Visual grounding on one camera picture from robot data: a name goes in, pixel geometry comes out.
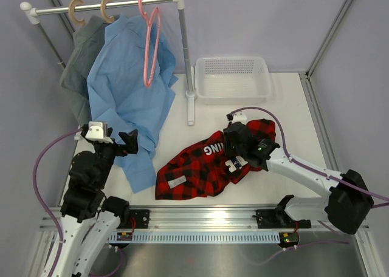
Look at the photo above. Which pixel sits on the white plastic basket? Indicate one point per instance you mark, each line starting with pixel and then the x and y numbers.
pixel 232 80

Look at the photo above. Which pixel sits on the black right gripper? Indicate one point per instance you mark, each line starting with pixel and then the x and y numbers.
pixel 228 150

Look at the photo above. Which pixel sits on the red black plaid shirt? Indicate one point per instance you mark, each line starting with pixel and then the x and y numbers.
pixel 198 170

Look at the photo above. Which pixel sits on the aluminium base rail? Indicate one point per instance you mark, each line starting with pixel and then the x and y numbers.
pixel 201 218

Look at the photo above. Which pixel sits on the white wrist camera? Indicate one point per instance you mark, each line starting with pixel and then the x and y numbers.
pixel 98 133
pixel 237 117

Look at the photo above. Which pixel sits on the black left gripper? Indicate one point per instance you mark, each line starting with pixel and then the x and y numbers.
pixel 130 141

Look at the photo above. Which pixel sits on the white slotted cable duct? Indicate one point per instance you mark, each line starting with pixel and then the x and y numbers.
pixel 255 237

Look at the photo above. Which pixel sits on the aluminium frame post right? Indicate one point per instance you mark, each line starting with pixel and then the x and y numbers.
pixel 310 88

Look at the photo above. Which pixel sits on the light blue shirt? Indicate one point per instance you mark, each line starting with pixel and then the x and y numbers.
pixel 118 96

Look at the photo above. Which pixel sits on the pink plastic hanger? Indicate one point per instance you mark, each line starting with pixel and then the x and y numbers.
pixel 149 67

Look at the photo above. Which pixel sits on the white metal clothes rack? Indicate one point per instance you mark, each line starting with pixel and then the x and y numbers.
pixel 33 15

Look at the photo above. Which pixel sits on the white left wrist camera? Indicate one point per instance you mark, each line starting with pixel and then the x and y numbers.
pixel 98 133

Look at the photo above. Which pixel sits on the wooden hanger right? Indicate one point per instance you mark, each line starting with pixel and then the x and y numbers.
pixel 103 11

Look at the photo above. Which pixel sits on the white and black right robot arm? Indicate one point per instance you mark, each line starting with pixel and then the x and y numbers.
pixel 342 200

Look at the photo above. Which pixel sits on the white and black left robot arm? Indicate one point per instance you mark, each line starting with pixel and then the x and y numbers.
pixel 88 216

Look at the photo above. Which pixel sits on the grey shirt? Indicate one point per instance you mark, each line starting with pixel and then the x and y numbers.
pixel 88 42

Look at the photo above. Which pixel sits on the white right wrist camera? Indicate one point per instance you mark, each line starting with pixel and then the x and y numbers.
pixel 237 117

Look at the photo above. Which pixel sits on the aluminium frame post left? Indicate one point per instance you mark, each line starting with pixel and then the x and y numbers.
pixel 64 19

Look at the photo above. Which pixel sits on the aluminium frame post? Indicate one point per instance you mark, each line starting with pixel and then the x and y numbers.
pixel 310 88
pixel 64 19

